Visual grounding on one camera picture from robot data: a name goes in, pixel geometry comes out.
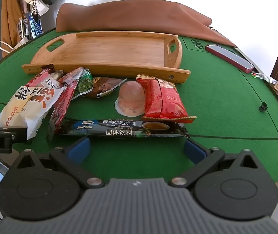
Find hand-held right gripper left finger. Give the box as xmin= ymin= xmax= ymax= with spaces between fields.
xmin=12 ymin=137 xmax=105 ymax=189

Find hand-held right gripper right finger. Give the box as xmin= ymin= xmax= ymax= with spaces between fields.
xmin=170 ymin=138 xmax=264 ymax=188

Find white snack bag orange print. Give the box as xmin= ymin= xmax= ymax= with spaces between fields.
xmin=0 ymin=86 xmax=64 ymax=140

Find red chocolate bar packet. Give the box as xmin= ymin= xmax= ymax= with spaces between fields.
xmin=46 ymin=83 xmax=80 ymax=145

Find black coffee stick packet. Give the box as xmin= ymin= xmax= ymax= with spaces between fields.
xmin=58 ymin=119 xmax=189 ymax=139

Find red snack bag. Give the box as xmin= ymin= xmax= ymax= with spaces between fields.
xmin=136 ymin=74 xmax=197 ymax=124

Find green pea packet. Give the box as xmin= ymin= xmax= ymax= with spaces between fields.
xmin=73 ymin=69 xmax=94 ymax=98

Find brown snack packet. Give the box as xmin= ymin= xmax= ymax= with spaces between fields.
xmin=90 ymin=77 xmax=127 ymax=99

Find pink red candy packet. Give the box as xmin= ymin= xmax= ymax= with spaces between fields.
xmin=24 ymin=68 xmax=52 ymax=87

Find small white packet black print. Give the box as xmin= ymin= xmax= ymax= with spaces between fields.
xmin=43 ymin=72 xmax=64 ymax=90

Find pink jelly cup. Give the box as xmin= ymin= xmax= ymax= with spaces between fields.
xmin=115 ymin=81 xmax=145 ymax=117

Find wooden tray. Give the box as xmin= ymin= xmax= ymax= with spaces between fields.
xmin=21 ymin=31 xmax=191 ymax=84

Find phone in red case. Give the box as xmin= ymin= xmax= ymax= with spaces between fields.
xmin=205 ymin=44 xmax=255 ymax=74

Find orange coat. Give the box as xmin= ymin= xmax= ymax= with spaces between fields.
xmin=1 ymin=0 xmax=32 ymax=56

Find small white pouch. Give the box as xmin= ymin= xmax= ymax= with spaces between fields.
xmin=30 ymin=0 xmax=49 ymax=16

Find brown cloth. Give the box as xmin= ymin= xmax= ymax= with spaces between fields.
xmin=56 ymin=0 xmax=238 ymax=48

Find white charging cable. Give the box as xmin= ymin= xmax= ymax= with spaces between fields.
xmin=251 ymin=72 xmax=278 ymax=95

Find blue cords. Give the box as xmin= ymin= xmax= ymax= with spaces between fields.
xmin=28 ymin=12 xmax=43 ymax=39

